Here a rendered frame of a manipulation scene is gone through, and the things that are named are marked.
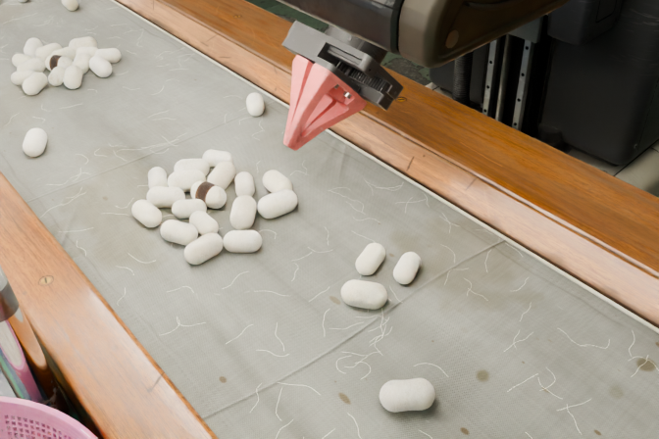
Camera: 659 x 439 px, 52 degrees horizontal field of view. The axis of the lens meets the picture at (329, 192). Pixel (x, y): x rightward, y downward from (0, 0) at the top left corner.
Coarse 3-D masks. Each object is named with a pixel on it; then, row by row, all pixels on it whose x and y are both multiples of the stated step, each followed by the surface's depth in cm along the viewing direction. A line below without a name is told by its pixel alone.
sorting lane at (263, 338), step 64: (0, 0) 107; (0, 64) 89; (128, 64) 88; (192, 64) 87; (0, 128) 76; (64, 128) 76; (128, 128) 75; (192, 128) 75; (256, 128) 74; (64, 192) 66; (128, 192) 66; (256, 192) 65; (320, 192) 65; (384, 192) 64; (128, 256) 59; (256, 256) 58; (320, 256) 58; (448, 256) 57; (512, 256) 57; (128, 320) 53; (192, 320) 53; (256, 320) 52; (320, 320) 52; (384, 320) 52; (448, 320) 52; (512, 320) 51; (576, 320) 51; (640, 320) 51; (192, 384) 48; (256, 384) 48; (320, 384) 48; (448, 384) 47; (512, 384) 47; (576, 384) 47; (640, 384) 46
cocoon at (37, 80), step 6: (36, 72) 83; (30, 78) 81; (36, 78) 82; (42, 78) 82; (24, 84) 81; (30, 84) 81; (36, 84) 81; (42, 84) 82; (24, 90) 81; (30, 90) 81; (36, 90) 81
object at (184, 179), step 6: (174, 174) 65; (180, 174) 65; (186, 174) 65; (192, 174) 64; (198, 174) 65; (168, 180) 65; (174, 180) 64; (180, 180) 64; (186, 180) 64; (192, 180) 64; (198, 180) 64; (204, 180) 65; (174, 186) 64; (180, 186) 64; (186, 186) 65
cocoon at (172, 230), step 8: (168, 224) 59; (176, 224) 59; (184, 224) 59; (192, 224) 59; (168, 232) 59; (176, 232) 59; (184, 232) 58; (192, 232) 59; (168, 240) 59; (176, 240) 59; (184, 240) 58; (192, 240) 59
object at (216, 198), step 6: (192, 186) 63; (216, 186) 63; (192, 192) 63; (210, 192) 62; (216, 192) 62; (222, 192) 63; (192, 198) 64; (210, 198) 62; (216, 198) 62; (222, 198) 62; (210, 204) 62; (216, 204) 62; (222, 204) 63
